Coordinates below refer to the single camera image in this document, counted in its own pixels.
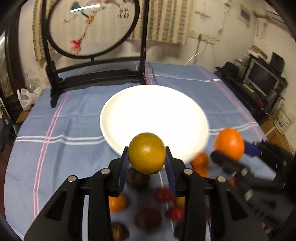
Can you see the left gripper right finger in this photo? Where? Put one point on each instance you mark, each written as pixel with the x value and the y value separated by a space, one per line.
pixel 212 206

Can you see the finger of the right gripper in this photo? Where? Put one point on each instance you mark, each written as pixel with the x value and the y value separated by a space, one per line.
pixel 268 152
pixel 231 163

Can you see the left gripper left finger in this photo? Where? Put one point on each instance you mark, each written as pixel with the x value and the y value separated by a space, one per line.
pixel 62 216

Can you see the small orange tangerine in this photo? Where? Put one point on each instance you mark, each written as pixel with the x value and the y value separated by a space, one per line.
pixel 230 143

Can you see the small brown dried fruit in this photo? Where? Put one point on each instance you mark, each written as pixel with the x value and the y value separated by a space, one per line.
pixel 120 231

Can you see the red cherry tomato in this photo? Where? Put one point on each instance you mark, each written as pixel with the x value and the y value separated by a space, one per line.
pixel 164 194

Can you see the yellow-green citrus fruit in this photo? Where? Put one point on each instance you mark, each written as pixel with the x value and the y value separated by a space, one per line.
pixel 147 153

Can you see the dark purple plum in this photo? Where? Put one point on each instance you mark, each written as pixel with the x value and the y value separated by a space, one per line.
pixel 148 219

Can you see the wrinkled dark passion fruit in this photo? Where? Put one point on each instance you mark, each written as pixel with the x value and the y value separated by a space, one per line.
pixel 137 180

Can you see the smooth orange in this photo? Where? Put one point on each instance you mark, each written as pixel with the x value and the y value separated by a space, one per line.
pixel 202 172

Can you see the olive green small fruit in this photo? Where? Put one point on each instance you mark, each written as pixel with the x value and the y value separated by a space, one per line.
pixel 180 201

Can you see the small orange kumquat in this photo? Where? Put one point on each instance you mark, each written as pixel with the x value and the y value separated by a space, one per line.
pixel 117 204

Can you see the white bucket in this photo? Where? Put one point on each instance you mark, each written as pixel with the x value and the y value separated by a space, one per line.
pixel 283 119

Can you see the white oval plate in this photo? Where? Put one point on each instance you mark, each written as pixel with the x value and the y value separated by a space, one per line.
pixel 174 117

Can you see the computer monitor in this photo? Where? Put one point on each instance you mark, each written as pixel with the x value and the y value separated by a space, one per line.
pixel 263 78

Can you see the blue striped tablecloth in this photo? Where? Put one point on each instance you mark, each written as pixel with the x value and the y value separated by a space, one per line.
pixel 55 143

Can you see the white plastic bag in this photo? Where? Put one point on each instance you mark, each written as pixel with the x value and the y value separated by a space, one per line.
pixel 27 99

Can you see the striped beige curtain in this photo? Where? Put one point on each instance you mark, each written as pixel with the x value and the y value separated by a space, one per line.
pixel 168 23

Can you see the round embroidery screen stand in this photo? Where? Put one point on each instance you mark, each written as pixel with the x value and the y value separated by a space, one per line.
pixel 77 33

